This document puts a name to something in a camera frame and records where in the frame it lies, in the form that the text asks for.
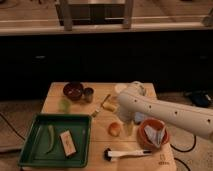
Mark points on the wooden block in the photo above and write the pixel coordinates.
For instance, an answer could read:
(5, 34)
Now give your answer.
(68, 144)

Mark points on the small metal cup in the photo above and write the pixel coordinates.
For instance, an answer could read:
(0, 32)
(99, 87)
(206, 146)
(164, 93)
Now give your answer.
(88, 94)

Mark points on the green tray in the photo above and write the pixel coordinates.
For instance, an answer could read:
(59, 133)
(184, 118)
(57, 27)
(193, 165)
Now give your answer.
(37, 142)

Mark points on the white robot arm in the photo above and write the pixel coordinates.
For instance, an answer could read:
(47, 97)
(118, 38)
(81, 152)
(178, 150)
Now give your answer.
(196, 120)

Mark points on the blue cloth in bowl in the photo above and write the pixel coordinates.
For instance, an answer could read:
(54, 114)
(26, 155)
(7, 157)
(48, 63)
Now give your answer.
(155, 136)

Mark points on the green chili pepper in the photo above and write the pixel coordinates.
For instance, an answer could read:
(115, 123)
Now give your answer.
(51, 132)

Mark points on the white dish brush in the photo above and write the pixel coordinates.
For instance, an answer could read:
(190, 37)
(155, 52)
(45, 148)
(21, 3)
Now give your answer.
(110, 155)

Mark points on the dark bag on floor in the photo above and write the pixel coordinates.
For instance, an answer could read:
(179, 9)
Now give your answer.
(199, 98)

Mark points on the yellow corn piece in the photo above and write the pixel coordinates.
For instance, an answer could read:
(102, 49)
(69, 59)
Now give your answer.
(109, 107)

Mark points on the orange bowl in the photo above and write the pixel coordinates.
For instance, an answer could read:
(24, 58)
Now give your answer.
(142, 137)

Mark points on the red yellow apple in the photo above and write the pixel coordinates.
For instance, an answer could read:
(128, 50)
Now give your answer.
(114, 129)

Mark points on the dark red bowl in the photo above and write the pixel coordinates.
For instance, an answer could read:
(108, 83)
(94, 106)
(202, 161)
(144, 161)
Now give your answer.
(73, 91)

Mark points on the wooden stool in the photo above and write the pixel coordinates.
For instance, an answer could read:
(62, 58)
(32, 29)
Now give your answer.
(94, 12)

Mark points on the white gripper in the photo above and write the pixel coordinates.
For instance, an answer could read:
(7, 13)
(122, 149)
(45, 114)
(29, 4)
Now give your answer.
(127, 117)

